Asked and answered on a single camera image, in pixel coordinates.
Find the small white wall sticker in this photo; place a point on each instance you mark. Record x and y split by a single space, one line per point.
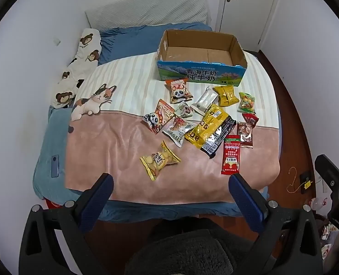
56 40

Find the clear yellow biscuit packet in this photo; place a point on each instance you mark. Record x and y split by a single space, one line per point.
159 160

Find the grey textured pillow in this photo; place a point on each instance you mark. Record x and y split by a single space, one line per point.
146 10

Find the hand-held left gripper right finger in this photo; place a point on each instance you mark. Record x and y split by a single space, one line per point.
248 203

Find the white bear print pillow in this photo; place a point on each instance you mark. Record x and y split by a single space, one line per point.
77 66

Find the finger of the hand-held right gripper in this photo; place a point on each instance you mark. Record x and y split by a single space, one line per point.
328 170

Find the pink white toy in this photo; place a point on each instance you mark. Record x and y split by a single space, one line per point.
318 203

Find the white door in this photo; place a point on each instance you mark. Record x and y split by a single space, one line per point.
249 3

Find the red white sachet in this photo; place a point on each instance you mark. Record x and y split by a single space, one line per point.
231 154

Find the brown snack packet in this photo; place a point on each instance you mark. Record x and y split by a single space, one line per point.
246 134

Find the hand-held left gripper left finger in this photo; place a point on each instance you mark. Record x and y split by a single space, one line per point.
96 203

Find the long yellow snack packet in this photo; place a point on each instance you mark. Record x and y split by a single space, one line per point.
208 126

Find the black wall socket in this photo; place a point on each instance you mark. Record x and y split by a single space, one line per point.
305 177

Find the striped pink cat blanket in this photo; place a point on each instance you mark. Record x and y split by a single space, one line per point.
109 149

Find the orange white snack packet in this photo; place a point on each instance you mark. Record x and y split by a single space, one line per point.
165 111

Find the green colourful candy packet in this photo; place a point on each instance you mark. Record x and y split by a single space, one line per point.
247 102

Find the blue smartphone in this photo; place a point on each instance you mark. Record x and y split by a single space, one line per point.
55 166

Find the black white panda snack packet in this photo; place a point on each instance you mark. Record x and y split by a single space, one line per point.
152 121

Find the dark grey fleece clothing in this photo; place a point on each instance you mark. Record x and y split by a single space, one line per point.
192 249

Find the blue pillow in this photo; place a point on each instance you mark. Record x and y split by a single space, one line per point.
120 40

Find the blue printed cardboard box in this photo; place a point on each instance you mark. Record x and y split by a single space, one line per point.
200 60

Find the silver white snack packet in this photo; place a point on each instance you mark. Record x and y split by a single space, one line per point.
204 100

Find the snack packets on floor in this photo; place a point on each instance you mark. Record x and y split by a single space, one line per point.
327 235

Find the small red snack packet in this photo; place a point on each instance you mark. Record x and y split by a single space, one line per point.
250 119

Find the red box under bed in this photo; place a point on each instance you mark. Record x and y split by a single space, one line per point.
51 204

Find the yellow crinkled snack packet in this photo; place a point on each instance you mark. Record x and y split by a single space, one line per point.
226 96

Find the small green white snack packet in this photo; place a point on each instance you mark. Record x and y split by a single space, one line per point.
184 109

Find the orange panda snack packet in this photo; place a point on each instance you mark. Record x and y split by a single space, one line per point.
179 91

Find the yellow plug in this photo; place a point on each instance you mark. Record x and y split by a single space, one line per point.
307 184

